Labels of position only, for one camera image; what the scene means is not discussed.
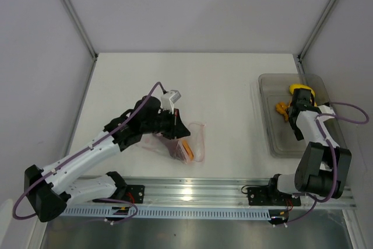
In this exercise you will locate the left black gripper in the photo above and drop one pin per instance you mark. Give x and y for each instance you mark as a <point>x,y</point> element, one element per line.
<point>177,129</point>

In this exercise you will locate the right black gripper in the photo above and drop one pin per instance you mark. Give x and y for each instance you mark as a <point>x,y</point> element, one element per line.
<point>297,132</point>

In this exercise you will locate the red toy meat slice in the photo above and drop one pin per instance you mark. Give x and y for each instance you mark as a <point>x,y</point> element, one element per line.
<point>178,149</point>

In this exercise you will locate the clear zip top bag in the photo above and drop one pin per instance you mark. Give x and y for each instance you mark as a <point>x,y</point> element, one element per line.
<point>196,141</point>

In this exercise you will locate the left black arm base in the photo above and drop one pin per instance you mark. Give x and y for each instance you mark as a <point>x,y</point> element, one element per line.
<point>126,192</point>

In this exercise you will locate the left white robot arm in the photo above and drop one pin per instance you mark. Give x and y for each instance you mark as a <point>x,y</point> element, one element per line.
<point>53,188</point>

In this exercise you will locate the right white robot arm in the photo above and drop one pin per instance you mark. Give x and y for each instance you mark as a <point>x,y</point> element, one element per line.
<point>324,165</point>

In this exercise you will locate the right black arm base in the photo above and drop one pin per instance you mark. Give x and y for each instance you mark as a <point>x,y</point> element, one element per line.
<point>269,195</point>

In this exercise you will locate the orange toy food piece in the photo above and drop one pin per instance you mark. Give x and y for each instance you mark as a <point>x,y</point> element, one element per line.
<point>282,108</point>

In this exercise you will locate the clear plastic food tray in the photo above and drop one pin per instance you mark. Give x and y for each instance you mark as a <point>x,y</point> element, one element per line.
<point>275,88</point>

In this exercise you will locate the yellow toy mango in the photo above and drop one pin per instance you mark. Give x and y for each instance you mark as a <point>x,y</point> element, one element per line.
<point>295,86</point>

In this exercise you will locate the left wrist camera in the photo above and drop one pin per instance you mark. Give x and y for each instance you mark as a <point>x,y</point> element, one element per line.
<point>169,99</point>

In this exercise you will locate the aluminium rail frame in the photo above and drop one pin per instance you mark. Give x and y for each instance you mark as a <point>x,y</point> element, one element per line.
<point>195,192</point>

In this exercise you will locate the slotted cable duct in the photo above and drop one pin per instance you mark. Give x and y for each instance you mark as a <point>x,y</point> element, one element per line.
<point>111,211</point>

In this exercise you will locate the left corner frame post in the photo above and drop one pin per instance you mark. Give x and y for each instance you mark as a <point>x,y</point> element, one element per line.
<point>78,26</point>

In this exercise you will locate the corner frame post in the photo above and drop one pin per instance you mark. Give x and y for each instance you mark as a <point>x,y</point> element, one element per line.
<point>322,20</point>
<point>78,26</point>

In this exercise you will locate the right corner frame post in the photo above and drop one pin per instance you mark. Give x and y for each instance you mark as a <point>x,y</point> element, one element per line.
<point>322,20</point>

